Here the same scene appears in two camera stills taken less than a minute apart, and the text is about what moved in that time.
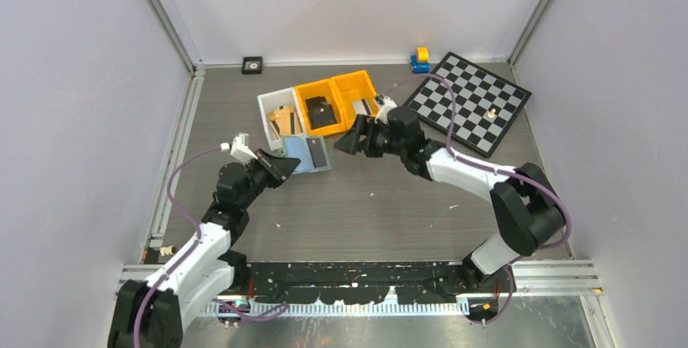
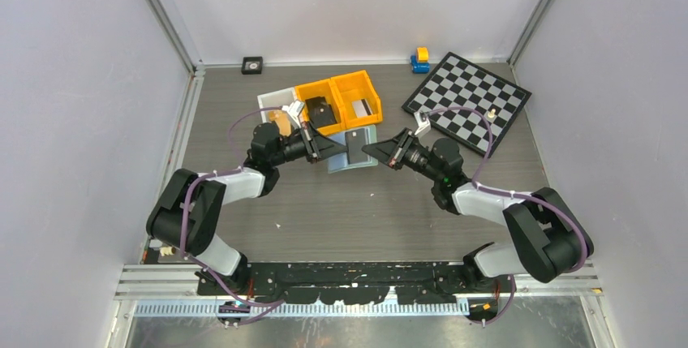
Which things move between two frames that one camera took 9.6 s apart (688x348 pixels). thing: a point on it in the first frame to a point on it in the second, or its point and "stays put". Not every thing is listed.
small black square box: [251, 65] stays put
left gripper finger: [280, 167] to [325, 148]
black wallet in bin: [320, 111] stays put
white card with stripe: [362, 106] stays put
